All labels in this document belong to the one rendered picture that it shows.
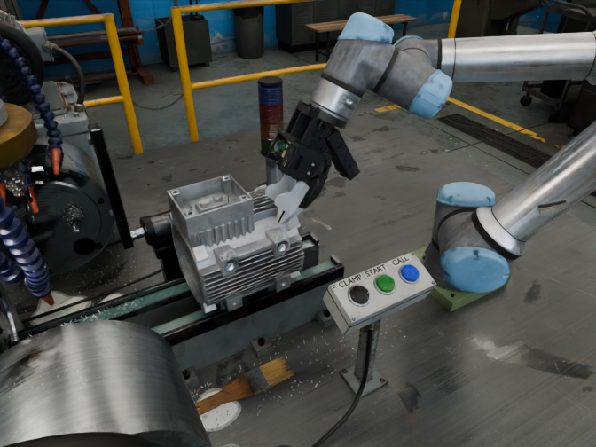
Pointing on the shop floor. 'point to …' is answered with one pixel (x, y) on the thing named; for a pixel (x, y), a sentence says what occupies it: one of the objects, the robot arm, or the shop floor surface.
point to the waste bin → (249, 31)
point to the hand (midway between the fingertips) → (286, 217)
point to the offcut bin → (199, 39)
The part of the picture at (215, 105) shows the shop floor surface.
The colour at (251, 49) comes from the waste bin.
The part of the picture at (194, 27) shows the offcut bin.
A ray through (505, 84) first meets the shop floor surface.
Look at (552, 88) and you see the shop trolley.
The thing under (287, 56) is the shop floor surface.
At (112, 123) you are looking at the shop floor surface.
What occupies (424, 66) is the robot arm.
